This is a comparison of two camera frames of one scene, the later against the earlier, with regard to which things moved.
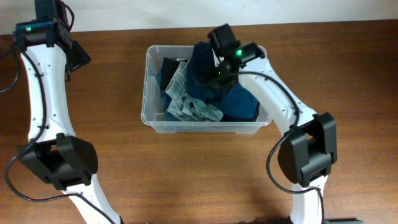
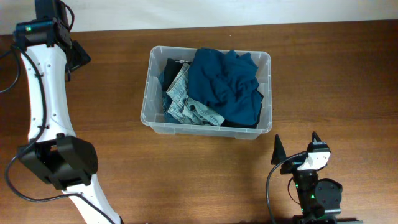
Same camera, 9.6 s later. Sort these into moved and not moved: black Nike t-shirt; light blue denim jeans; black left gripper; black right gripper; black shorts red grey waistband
Moved: black right gripper; black shorts red grey waistband
Not moved: black Nike t-shirt; black left gripper; light blue denim jeans
